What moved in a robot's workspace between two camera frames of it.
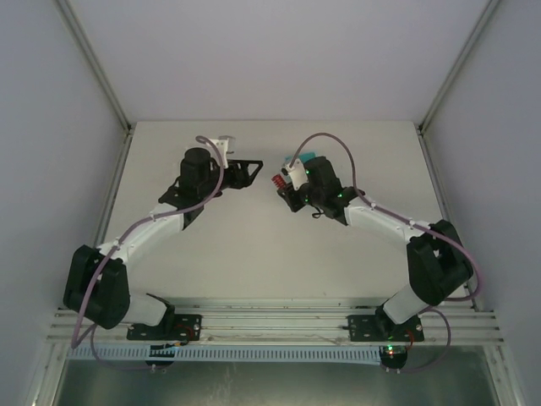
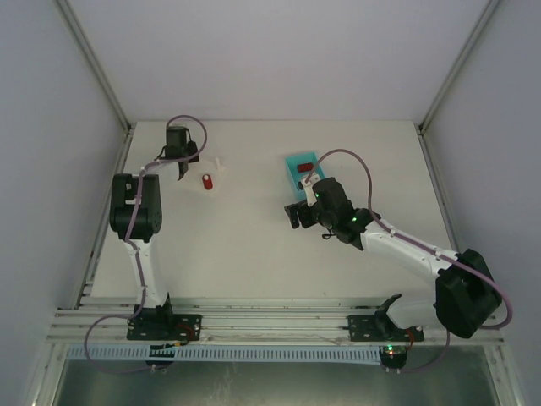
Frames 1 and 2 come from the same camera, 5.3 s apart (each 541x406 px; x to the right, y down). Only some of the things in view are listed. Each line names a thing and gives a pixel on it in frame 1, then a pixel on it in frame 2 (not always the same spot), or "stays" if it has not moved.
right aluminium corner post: x=457 y=65 stays
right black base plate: x=369 y=328 stays
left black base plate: x=177 y=327 stays
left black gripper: x=236 y=173 to x=179 y=156
